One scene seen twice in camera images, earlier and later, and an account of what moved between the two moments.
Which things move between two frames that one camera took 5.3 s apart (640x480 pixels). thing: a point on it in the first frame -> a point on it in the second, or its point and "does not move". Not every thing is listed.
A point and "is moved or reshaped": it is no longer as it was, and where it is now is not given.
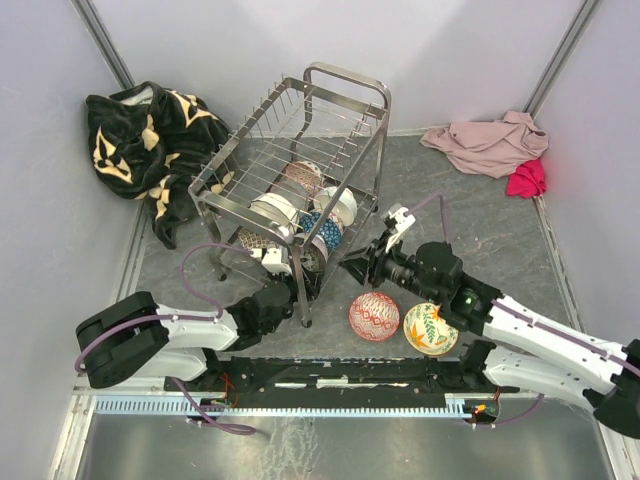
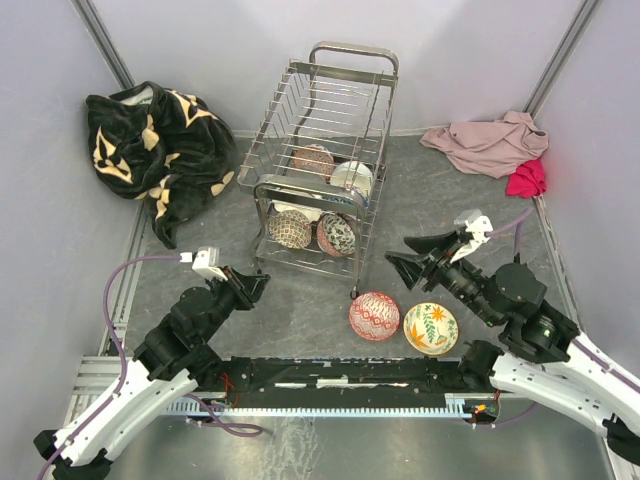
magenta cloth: [528, 180] does not move
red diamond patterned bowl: [374, 316] does not move
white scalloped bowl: [275, 208] -> [309, 211]
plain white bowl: [345, 206] -> [354, 175]
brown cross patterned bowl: [252, 240] -> [290, 228]
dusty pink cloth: [492, 148] does not move
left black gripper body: [271, 328] -> [227, 297]
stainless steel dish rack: [299, 174] is moved or reshaped
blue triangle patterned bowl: [329, 230] -> [355, 200]
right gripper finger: [366, 268] -> [412, 266]
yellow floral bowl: [427, 332] does not move
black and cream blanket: [165, 147] does not move
